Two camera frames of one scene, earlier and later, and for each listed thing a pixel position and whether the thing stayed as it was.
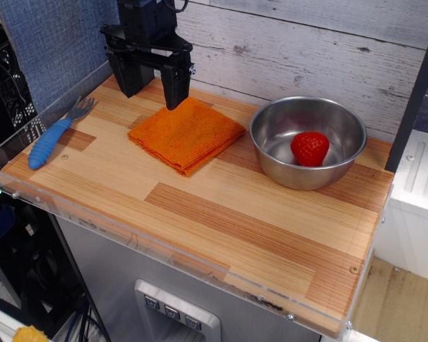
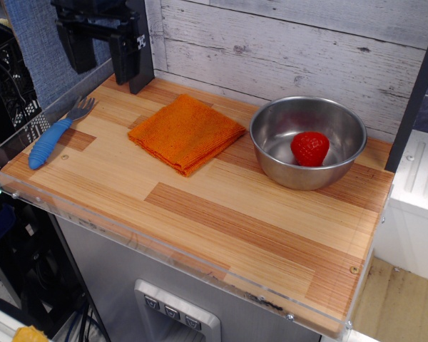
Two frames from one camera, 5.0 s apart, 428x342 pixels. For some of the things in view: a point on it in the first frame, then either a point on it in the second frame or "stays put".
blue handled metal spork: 42,147 stays put
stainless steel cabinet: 108,270 stays put
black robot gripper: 148,33 -> 78,21
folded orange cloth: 187,137 stays put
